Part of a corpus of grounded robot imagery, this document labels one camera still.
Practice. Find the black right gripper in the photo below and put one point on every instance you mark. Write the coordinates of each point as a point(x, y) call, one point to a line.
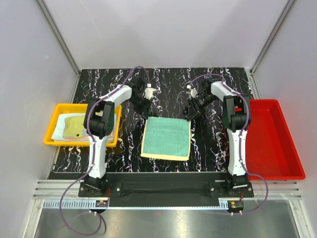
point(192, 112)

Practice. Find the red plastic tray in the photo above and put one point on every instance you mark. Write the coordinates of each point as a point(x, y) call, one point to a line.
point(270, 150)

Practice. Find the white cable duct strip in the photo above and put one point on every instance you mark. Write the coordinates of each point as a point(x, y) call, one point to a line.
point(138, 205)

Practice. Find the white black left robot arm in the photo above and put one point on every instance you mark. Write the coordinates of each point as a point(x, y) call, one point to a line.
point(99, 123)

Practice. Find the light blue towel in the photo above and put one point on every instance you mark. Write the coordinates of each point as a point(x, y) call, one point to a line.
point(57, 134)

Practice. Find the left connector box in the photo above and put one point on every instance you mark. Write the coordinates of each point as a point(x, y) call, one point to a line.
point(102, 203)

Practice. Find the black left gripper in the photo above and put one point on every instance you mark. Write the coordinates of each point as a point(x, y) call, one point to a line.
point(144, 110)

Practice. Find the black mounting base plate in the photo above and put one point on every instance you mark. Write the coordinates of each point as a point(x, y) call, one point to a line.
point(173, 177)

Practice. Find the connector box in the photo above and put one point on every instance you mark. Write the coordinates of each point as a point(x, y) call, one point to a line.
point(236, 204)
point(102, 203)

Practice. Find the yellow plastic tray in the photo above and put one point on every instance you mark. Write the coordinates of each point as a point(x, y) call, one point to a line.
point(54, 135)

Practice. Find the pink towel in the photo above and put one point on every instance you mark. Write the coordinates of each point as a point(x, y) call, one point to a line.
point(110, 138)

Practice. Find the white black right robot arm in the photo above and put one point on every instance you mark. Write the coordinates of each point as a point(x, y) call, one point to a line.
point(236, 118)

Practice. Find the green yellow towel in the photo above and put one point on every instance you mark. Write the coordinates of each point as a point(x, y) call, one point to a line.
point(166, 139)

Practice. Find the grey towel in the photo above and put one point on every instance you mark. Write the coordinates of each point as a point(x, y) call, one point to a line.
point(71, 126)

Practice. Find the right connector box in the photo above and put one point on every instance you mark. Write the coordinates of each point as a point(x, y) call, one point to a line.
point(236, 204)

